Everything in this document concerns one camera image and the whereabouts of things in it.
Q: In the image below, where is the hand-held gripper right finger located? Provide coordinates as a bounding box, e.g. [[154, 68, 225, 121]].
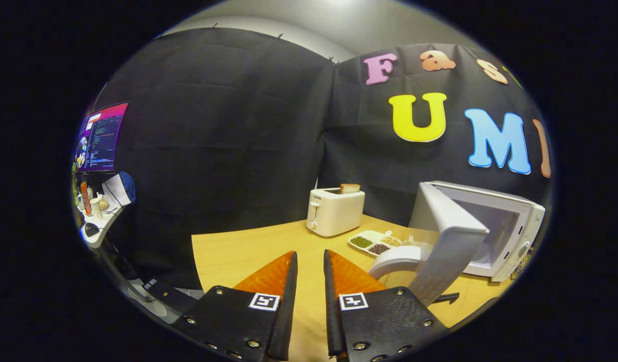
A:
[[323, 249, 448, 362]]

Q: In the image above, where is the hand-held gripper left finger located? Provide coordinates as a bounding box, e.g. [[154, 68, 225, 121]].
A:
[[172, 250, 298, 361]]

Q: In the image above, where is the white microwave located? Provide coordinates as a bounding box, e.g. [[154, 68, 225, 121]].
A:
[[368, 181, 546, 307]]

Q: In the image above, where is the white divided bean dish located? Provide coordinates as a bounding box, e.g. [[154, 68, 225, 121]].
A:
[[347, 230, 405, 257]]

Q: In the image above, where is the white toaster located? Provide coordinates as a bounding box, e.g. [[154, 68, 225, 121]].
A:
[[306, 188, 366, 237]]

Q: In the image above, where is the white side desk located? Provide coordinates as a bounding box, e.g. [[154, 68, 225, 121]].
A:
[[80, 204, 123, 249]]

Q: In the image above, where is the computer monitor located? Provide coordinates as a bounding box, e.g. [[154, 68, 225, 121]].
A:
[[75, 102, 130, 173]]

